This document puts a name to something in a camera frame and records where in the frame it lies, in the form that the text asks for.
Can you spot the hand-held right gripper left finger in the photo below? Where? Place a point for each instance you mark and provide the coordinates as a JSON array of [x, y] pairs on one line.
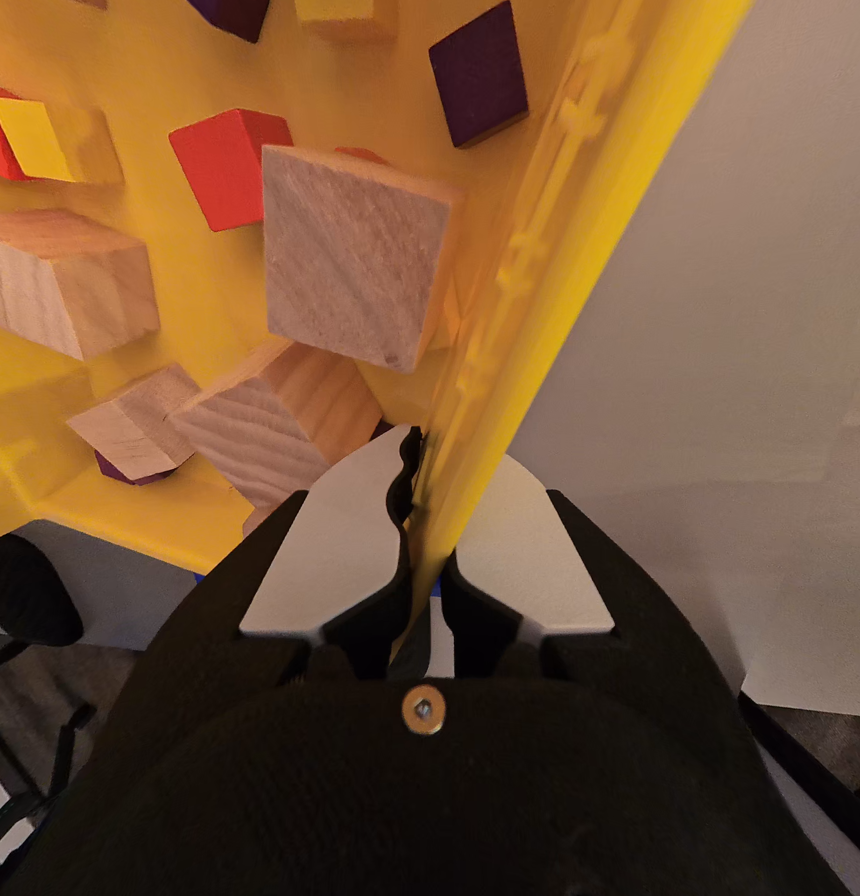
[[325, 553]]

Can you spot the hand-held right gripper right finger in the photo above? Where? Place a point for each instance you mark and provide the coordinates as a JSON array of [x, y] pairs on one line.
[[535, 567]]

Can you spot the pile of wooden cubes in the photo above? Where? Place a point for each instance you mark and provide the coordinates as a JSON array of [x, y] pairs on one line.
[[353, 259]]

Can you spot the yellow plastic box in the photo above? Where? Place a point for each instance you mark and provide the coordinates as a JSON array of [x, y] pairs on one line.
[[192, 56]]

